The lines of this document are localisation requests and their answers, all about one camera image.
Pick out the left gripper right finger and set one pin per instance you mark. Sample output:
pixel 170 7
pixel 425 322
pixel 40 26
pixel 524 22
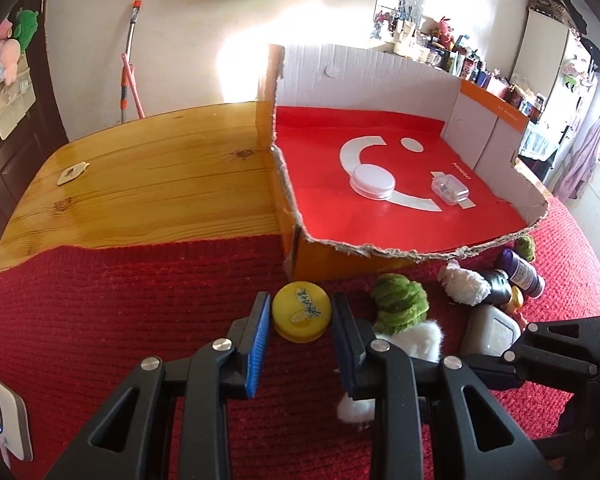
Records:
pixel 444 405

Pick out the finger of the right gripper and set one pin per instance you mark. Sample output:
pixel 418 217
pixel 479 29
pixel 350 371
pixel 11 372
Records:
pixel 495 372

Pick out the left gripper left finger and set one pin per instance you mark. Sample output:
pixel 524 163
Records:
pixel 172 416

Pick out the grey square device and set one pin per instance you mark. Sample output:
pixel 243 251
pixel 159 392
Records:
pixel 490 332

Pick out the white fluffy scrunchie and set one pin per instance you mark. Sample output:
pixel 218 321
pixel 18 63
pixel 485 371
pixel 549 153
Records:
pixel 422 341

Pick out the black white plush roll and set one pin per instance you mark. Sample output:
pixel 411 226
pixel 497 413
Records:
pixel 471 287

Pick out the purple pill bottle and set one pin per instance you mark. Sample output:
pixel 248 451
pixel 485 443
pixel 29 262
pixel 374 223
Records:
pixel 520 273

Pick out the green knitted ball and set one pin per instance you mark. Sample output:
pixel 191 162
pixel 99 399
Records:
pixel 524 246
pixel 401 303

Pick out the yellow pink toy figure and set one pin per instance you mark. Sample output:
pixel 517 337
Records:
pixel 514 308

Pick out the red knitted blanket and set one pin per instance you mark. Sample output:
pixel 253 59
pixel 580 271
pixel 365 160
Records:
pixel 74 322

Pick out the purple curtain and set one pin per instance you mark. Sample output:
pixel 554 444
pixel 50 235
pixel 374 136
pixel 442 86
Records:
pixel 581 165

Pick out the clear small square container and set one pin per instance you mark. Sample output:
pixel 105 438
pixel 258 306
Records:
pixel 449 189

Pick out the grey cloth covered shelf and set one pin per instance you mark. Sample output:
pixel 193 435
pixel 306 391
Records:
pixel 538 149

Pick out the white round lidded jar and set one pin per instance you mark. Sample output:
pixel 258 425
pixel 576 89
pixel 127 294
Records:
pixel 372 182

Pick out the white red cardboard box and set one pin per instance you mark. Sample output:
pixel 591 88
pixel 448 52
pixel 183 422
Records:
pixel 322 111

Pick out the small tag on table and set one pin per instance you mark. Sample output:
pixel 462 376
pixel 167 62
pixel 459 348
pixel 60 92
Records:
pixel 71 173

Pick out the white wardrobe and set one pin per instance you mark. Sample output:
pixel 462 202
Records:
pixel 553 64

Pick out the dark brown door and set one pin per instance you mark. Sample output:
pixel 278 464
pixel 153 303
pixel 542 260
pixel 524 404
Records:
pixel 30 125

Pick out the pink plush toys on door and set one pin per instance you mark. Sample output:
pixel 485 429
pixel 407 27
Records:
pixel 10 52

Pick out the white device with ring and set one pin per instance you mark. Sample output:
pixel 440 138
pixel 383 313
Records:
pixel 15 439

